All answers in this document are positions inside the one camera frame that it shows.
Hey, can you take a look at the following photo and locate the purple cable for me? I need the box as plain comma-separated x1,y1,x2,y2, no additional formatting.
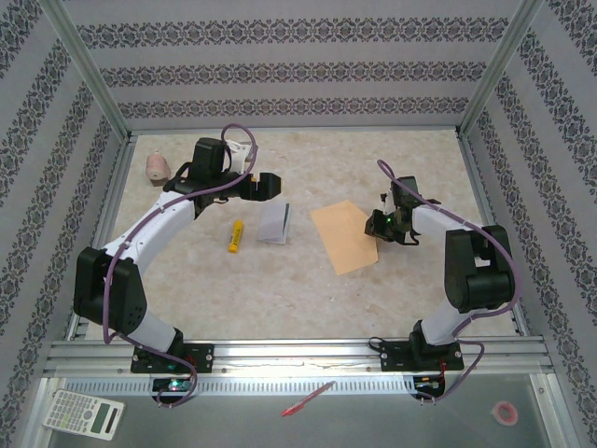
376,159,520,405
102,122,259,409

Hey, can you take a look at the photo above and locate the aluminium side rail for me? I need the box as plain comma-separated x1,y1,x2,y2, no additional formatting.
454,130,533,340
64,134,137,341

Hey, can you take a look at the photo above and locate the aluminium frame post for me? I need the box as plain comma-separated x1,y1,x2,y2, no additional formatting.
458,0,546,137
45,0,134,144

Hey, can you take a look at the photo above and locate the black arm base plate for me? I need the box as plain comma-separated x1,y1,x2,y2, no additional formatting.
130,343,215,375
380,340,465,373

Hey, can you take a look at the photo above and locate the white calculator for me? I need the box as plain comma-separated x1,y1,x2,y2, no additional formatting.
42,388,127,442

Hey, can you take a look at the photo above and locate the small circuit board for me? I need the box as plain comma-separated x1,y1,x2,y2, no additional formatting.
413,374,446,392
150,377,194,395

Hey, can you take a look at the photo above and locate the manila paper envelope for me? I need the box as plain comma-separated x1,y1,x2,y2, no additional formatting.
310,199,380,276

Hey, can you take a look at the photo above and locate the yellow glue stick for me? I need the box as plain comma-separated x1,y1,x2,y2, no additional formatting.
227,219,247,254

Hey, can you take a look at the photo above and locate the aluminium front rail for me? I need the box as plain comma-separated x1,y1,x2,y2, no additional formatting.
44,338,555,375

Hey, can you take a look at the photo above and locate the slotted metal cable duct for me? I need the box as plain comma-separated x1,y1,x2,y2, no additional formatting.
62,375,417,399

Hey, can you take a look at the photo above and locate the red tape roll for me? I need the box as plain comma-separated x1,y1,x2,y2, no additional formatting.
493,401,521,427

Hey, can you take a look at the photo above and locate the red pen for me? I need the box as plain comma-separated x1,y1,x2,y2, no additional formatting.
281,380,337,418

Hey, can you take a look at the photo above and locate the pink thread spool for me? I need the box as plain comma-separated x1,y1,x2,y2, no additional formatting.
145,150,173,189

